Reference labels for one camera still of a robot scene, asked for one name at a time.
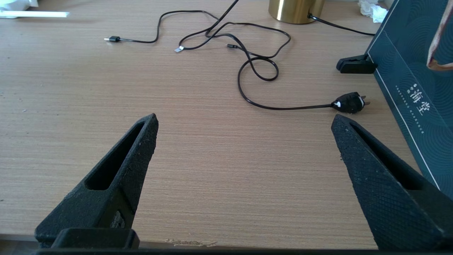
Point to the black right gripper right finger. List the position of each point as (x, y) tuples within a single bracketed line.
[(389, 198)]

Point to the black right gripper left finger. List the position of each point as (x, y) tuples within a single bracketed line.
[(113, 191)]

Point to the white wifi router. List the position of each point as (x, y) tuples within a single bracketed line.
[(32, 14)]

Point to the dark framed panel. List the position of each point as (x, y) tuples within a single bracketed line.
[(407, 53)]

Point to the crumpled white tissue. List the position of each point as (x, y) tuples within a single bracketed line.
[(373, 10)]

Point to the brass desk lamp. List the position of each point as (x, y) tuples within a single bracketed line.
[(295, 10)]

